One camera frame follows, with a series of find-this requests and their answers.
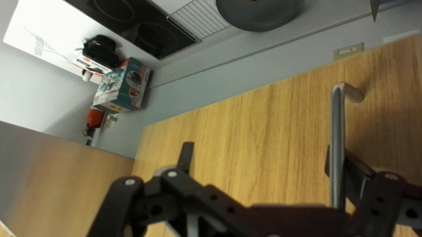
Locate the wooden upper cabinet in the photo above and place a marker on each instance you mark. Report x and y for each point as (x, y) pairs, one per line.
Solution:
(50, 187)

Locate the metal wire drying rack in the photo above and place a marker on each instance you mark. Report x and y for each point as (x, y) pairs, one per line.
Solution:
(200, 18)

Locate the wooden cabinet door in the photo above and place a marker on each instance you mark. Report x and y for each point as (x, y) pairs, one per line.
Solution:
(269, 145)

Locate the beige wall switch plate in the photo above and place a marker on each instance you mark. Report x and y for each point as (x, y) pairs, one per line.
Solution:
(348, 50)

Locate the black induction cooktop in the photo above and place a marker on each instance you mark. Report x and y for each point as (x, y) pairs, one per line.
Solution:
(139, 22)

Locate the teal appliance box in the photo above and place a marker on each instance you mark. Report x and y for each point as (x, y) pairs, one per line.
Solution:
(122, 90)

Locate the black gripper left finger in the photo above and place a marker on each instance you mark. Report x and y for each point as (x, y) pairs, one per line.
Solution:
(130, 205)

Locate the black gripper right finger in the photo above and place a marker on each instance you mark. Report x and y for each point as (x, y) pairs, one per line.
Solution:
(381, 199)

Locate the black small appliance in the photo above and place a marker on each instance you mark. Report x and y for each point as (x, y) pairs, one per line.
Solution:
(101, 49)

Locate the dark grey round plate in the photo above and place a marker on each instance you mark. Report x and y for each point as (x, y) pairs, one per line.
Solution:
(257, 15)

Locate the red fire extinguisher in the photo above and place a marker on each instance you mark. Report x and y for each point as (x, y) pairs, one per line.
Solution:
(92, 121)

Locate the metal cabinet door handle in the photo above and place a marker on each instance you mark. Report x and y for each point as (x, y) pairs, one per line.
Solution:
(337, 145)

